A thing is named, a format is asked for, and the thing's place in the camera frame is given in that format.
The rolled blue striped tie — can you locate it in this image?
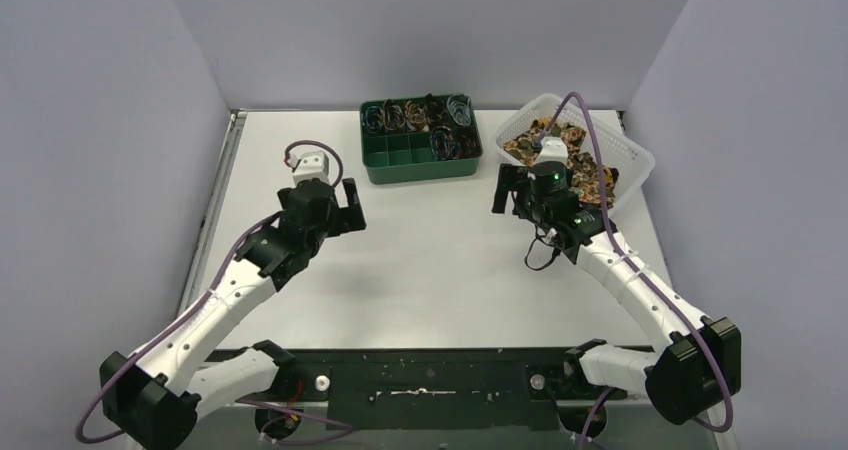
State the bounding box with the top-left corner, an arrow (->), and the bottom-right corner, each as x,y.
361,104 -> 385,137

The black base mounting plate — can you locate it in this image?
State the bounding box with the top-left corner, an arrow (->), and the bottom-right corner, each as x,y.
198,346 -> 664,435

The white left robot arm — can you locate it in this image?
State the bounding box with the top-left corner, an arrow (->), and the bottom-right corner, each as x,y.
100,178 -> 366,449

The rolled tan patterned tie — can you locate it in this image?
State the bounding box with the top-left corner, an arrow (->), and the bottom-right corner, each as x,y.
404,100 -> 429,133

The green divided organizer tray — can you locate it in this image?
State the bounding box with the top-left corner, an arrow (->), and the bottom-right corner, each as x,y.
359,93 -> 483,185

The rolled dark red tie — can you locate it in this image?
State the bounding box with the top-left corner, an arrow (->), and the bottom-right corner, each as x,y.
454,126 -> 481,159

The rolled dark patterned tie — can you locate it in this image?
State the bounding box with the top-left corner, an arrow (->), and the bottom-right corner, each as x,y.
424,94 -> 450,128

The aluminium frame rail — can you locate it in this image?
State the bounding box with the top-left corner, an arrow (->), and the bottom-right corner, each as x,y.
178,109 -> 248,313

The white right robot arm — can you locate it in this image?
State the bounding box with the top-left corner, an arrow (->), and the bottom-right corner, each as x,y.
492,161 -> 742,425

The rolled blue red tie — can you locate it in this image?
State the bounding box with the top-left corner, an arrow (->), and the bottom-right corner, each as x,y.
430,126 -> 460,161

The rolled light blue tie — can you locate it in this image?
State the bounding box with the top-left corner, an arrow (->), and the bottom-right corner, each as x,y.
446,94 -> 473,127

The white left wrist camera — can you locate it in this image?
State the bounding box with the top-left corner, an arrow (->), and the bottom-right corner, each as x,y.
292,150 -> 331,186

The rolled brown patterned tie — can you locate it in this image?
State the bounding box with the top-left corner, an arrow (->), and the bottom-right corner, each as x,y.
382,99 -> 406,134

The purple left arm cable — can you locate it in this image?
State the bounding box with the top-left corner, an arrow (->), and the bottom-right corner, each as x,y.
74,139 -> 346,446

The white plastic mesh basket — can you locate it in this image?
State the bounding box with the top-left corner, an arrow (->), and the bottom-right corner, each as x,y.
492,93 -> 655,218

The pile of patterned ties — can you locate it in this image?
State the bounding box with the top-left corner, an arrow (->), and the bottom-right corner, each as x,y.
502,117 -> 601,207

